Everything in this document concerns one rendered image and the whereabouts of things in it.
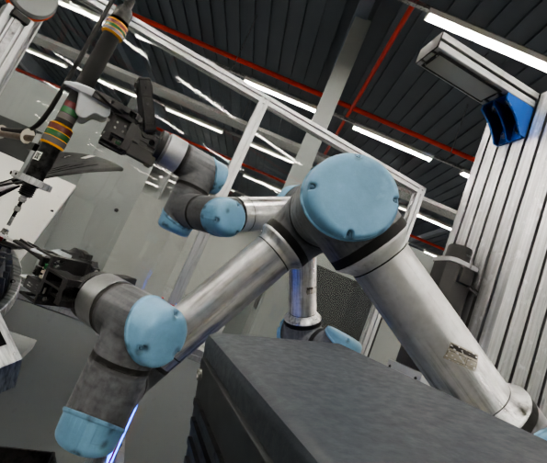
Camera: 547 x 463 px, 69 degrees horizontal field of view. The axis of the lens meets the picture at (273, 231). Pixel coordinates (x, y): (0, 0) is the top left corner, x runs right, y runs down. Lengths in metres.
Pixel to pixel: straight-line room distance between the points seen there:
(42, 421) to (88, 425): 1.16
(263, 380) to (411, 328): 0.39
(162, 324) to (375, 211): 0.29
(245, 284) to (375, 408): 0.46
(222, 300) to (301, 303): 0.61
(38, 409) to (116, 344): 1.18
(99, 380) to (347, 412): 0.39
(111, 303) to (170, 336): 0.09
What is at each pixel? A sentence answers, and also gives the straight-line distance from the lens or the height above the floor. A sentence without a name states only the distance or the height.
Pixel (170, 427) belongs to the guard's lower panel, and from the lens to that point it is 1.70.
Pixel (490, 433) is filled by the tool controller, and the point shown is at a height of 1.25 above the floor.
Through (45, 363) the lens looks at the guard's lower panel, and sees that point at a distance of 1.64.
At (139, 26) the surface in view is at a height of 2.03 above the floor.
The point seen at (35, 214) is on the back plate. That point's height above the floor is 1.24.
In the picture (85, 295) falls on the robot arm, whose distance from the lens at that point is 0.58.
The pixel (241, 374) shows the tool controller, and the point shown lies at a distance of 0.21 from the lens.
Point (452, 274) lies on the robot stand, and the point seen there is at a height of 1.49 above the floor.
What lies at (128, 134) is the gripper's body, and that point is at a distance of 0.87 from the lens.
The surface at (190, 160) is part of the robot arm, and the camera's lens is 0.89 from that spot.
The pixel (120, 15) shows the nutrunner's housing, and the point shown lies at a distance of 0.96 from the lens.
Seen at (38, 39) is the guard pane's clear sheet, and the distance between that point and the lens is 1.77.
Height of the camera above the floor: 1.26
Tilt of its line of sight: 10 degrees up
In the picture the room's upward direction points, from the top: 23 degrees clockwise
